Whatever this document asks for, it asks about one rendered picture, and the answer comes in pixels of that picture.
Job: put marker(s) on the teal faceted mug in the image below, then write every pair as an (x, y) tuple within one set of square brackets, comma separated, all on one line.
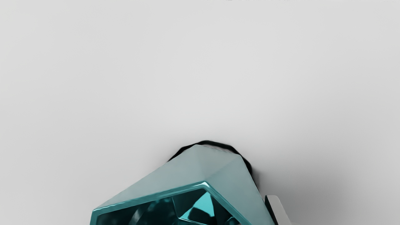
[(200, 168)]

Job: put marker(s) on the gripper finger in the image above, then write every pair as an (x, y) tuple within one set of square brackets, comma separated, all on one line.
[(276, 211)]

